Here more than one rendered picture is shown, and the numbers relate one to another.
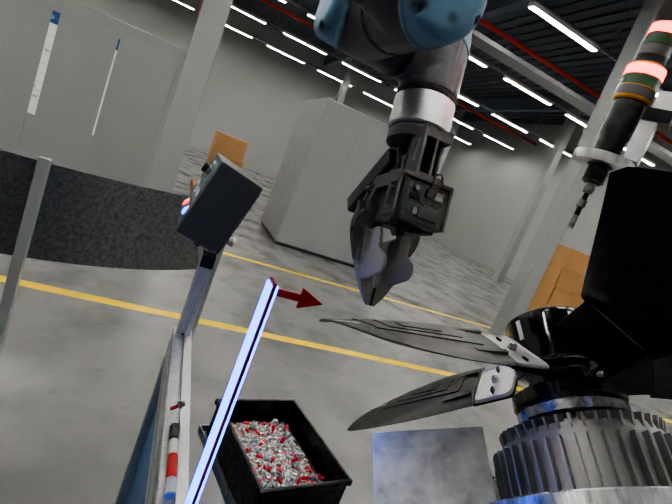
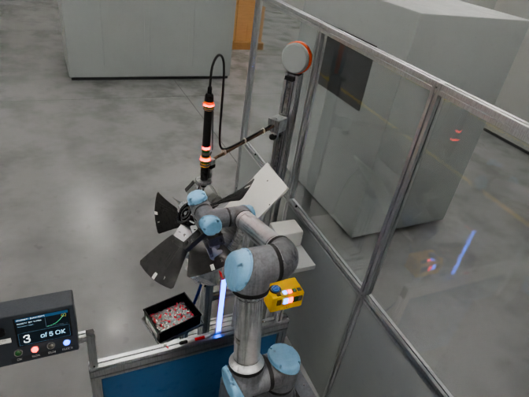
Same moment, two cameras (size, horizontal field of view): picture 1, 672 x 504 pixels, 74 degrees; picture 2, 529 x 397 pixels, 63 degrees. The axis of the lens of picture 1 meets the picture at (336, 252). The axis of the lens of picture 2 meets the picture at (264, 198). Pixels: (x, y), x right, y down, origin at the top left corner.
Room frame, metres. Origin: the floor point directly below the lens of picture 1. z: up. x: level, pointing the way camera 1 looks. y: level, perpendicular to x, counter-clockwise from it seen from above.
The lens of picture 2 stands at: (0.49, 1.36, 2.45)
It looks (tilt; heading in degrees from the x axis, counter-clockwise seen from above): 33 degrees down; 264
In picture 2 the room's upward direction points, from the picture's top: 9 degrees clockwise
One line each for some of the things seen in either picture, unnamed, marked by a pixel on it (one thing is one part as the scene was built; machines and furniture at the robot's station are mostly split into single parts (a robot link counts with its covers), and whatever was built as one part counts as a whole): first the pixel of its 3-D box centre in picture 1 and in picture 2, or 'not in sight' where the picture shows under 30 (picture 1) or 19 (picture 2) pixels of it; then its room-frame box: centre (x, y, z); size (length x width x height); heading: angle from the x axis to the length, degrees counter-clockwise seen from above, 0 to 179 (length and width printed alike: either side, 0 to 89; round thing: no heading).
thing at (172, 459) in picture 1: (172, 457); (194, 339); (0.56, 0.11, 0.87); 0.14 x 0.01 x 0.01; 22
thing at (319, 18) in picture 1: (372, 22); (212, 219); (0.53, 0.06, 1.49); 0.11 x 0.11 x 0.08; 24
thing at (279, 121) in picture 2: not in sight; (278, 123); (0.25, -0.80, 1.54); 0.10 x 0.07 x 0.08; 57
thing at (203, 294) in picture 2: not in sight; (205, 309); (0.54, -0.44, 0.46); 0.09 x 0.04 x 0.91; 112
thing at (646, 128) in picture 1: (626, 130); (205, 171); (0.59, -0.28, 1.50); 0.09 x 0.07 x 0.10; 57
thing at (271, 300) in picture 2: not in sight; (282, 295); (0.18, -0.05, 1.02); 0.16 x 0.10 x 0.11; 22
